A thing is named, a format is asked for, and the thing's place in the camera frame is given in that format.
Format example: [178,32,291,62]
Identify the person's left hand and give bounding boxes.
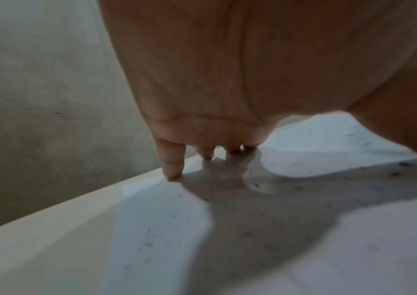
[97,0,417,181]

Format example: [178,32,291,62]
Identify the white paper sheet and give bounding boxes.
[101,112,417,295]

